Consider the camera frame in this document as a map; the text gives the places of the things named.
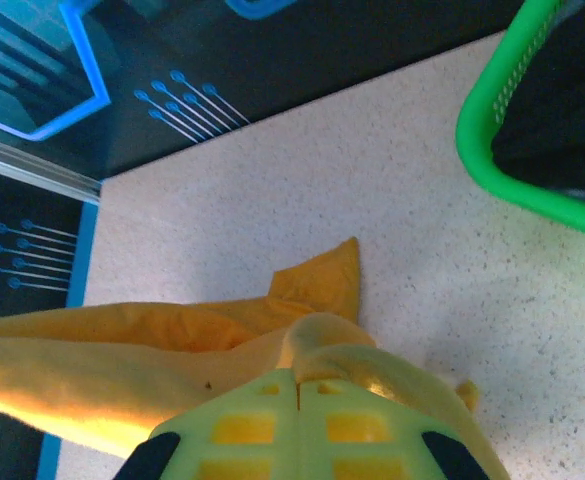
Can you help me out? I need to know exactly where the yellow t-shirt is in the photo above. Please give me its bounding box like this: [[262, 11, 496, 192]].
[[0, 236, 511, 480]]

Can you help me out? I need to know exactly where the dark clothes pile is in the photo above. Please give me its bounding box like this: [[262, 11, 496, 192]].
[[489, 0, 585, 204]]

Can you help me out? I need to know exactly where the green plastic basket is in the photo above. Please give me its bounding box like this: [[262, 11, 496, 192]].
[[455, 0, 585, 245]]

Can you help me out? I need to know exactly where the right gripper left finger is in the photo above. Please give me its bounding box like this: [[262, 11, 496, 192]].
[[116, 377, 299, 480]]

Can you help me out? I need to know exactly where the aluminium frame post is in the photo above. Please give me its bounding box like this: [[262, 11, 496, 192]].
[[0, 132, 104, 204]]

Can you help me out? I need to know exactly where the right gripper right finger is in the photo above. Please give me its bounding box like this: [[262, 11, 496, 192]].
[[296, 378, 493, 480]]

